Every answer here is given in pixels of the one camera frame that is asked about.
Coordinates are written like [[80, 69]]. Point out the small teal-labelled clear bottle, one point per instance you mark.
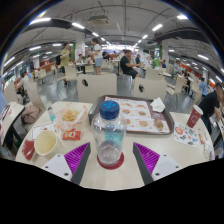
[[51, 113]]

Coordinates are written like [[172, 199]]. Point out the group of ceiling lights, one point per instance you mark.
[[39, 20]]

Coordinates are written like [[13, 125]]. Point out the pink bag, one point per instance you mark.
[[30, 113]]

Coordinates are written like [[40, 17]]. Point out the clear blue-capped water bottle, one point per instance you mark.
[[109, 133]]

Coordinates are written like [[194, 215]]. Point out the cream chair with round hole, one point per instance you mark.
[[97, 87], [150, 88]]

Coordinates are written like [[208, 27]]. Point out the fried pastry piece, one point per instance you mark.
[[158, 124]]

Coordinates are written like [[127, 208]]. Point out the clear bag of fries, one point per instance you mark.
[[70, 116]]

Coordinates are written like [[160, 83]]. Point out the crumpled white napkin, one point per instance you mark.
[[157, 105]]

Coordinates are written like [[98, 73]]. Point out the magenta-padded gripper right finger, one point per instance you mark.
[[146, 156]]

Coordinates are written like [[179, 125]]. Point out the cream side table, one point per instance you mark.
[[10, 116]]

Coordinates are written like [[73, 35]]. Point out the colourful printed flyer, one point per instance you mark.
[[186, 134]]

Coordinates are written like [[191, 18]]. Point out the person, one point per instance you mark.
[[210, 103], [128, 65], [64, 57], [97, 55]]

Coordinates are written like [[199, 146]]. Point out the cream chair holding bag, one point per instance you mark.
[[35, 95]]

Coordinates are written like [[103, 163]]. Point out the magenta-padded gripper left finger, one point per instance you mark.
[[76, 156]]

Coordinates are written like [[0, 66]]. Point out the ceiling air conditioner unit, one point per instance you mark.
[[99, 20]]

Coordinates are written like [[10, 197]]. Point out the red paper cup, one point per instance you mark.
[[194, 116]]

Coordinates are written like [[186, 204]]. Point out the small red sauce packet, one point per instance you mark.
[[201, 138]]

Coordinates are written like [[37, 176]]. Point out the white paper receipt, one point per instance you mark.
[[208, 150]]

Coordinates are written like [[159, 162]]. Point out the red ketchup packet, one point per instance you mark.
[[72, 134]]

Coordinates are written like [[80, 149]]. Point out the dark food tray with liner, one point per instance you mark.
[[140, 115]]

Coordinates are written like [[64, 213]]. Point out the cream plastic cup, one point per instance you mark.
[[45, 143]]

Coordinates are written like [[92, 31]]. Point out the white red-bordered paper sheet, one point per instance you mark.
[[42, 128]]

